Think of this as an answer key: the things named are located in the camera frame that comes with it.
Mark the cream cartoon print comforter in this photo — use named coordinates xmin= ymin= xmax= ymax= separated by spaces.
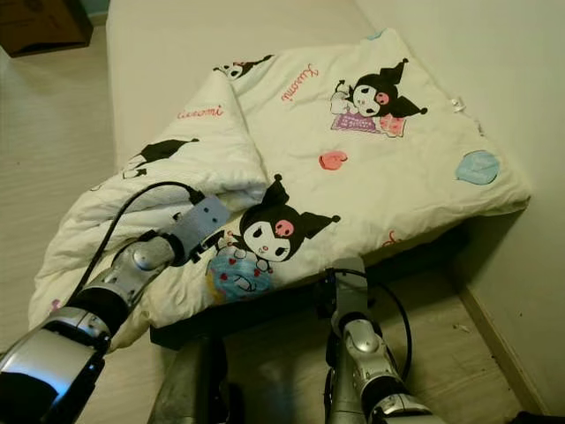
xmin=28 ymin=26 xmax=533 ymax=354

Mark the dark green bed base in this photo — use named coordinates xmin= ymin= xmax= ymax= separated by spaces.
xmin=148 ymin=223 xmax=471 ymax=351

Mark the dark robot leg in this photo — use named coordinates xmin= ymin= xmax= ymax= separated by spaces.
xmin=320 ymin=340 xmax=354 ymax=424

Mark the beige sheeted bed mattress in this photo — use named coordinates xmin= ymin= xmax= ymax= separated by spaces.
xmin=104 ymin=0 xmax=376 ymax=173

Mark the brown cardboard box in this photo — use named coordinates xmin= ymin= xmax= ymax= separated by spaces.
xmin=0 ymin=0 xmax=94 ymax=58

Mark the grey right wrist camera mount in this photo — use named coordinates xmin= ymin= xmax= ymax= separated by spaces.
xmin=334 ymin=256 xmax=372 ymax=323

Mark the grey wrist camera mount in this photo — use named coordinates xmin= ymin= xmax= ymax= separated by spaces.
xmin=172 ymin=194 xmax=232 ymax=257
xmin=334 ymin=256 xmax=372 ymax=323

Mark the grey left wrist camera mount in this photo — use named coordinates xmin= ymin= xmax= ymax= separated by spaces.
xmin=172 ymin=194 xmax=232 ymax=257

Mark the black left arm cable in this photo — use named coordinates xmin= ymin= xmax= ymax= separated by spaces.
xmin=69 ymin=180 xmax=206 ymax=306

